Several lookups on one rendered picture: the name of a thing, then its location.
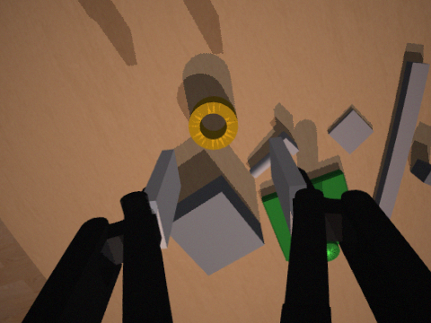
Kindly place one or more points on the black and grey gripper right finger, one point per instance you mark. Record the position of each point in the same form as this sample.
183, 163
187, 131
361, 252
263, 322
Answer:
393, 278

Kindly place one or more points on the gold round nut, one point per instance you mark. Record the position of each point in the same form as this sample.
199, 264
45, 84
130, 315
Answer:
208, 139

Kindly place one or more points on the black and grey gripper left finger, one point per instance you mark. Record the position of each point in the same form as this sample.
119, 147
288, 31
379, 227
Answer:
76, 292

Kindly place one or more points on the grey metal bolt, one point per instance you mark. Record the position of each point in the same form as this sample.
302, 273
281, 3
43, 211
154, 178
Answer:
264, 163

